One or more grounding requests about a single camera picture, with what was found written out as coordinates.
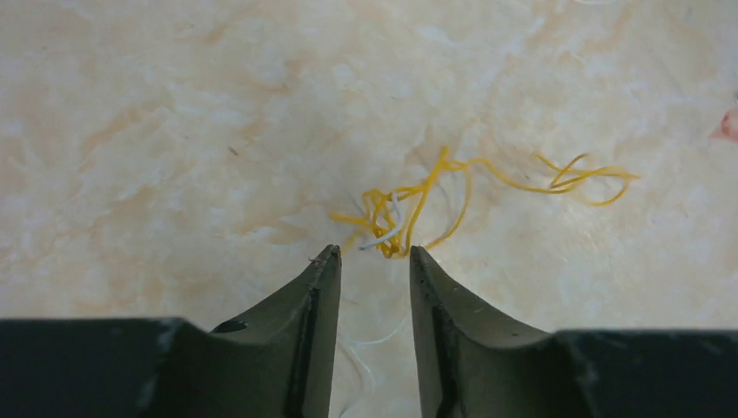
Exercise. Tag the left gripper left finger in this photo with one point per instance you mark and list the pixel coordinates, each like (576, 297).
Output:
(273, 360)

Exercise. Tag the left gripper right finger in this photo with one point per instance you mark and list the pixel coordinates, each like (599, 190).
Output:
(475, 361)

